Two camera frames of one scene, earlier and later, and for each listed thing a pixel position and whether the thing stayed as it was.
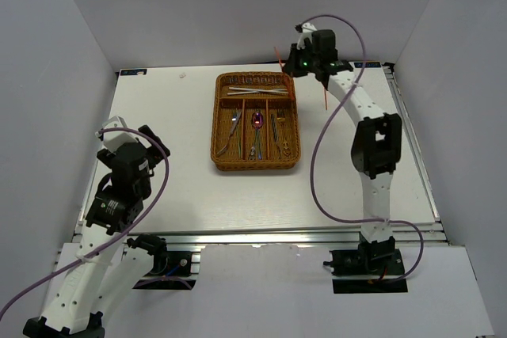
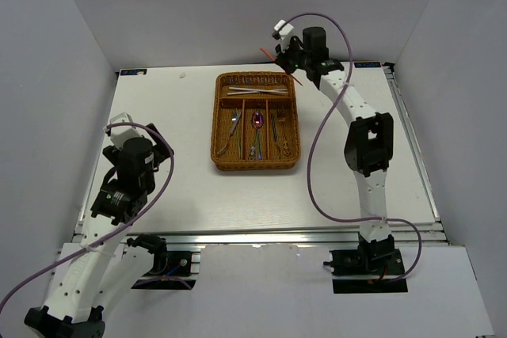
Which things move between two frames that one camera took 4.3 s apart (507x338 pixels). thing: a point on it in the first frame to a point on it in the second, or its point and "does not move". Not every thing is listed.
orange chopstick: x=284 y=71 to x=269 y=55
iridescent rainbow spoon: x=257 y=120 does not move
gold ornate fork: x=284 y=146 does not move
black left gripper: x=155 y=152 does not move
